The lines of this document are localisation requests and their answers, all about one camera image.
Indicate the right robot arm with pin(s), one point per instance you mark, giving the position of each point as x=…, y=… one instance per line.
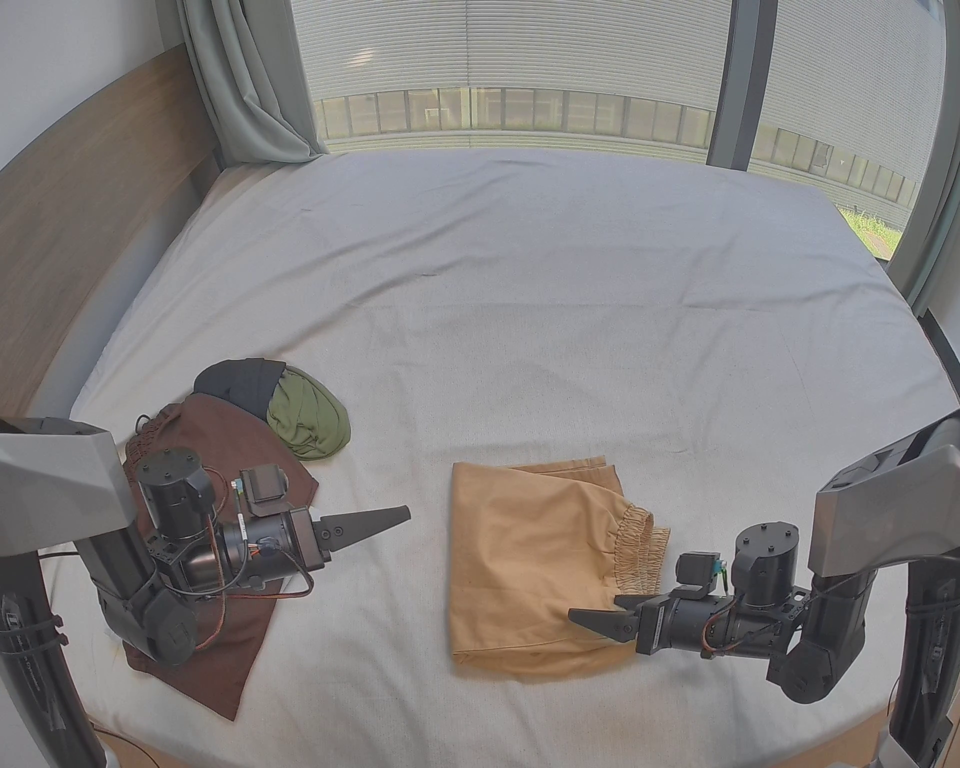
x=885, y=510

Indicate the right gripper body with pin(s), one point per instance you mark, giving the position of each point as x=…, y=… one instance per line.
x=682, y=624

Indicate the black garment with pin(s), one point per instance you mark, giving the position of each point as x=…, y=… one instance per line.
x=232, y=382

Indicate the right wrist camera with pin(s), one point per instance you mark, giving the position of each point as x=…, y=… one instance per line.
x=697, y=574

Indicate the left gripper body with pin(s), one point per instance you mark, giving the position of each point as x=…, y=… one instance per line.
x=262, y=551

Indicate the bed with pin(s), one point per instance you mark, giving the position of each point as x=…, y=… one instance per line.
x=562, y=285

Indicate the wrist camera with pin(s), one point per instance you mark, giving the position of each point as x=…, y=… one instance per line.
x=264, y=489
x=697, y=574

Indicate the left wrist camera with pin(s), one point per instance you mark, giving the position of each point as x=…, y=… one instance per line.
x=264, y=489

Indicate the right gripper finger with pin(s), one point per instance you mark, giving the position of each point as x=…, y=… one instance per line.
x=619, y=626
x=641, y=602

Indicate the brown shorts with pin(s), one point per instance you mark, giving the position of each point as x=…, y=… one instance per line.
x=240, y=442

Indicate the window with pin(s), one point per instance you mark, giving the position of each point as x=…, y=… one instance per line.
x=525, y=67

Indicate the tan shorts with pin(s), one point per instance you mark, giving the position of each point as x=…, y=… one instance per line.
x=525, y=570

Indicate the green garment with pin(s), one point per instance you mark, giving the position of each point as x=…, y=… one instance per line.
x=311, y=416

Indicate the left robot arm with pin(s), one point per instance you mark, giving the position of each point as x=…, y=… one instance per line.
x=67, y=487

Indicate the grey-green curtain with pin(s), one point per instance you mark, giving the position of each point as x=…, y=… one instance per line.
x=240, y=90

